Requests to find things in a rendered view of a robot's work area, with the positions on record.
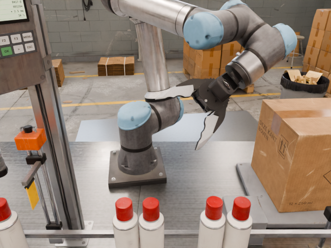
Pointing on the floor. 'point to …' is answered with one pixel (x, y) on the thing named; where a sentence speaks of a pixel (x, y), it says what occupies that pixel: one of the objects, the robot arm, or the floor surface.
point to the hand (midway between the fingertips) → (174, 125)
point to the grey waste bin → (285, 94)
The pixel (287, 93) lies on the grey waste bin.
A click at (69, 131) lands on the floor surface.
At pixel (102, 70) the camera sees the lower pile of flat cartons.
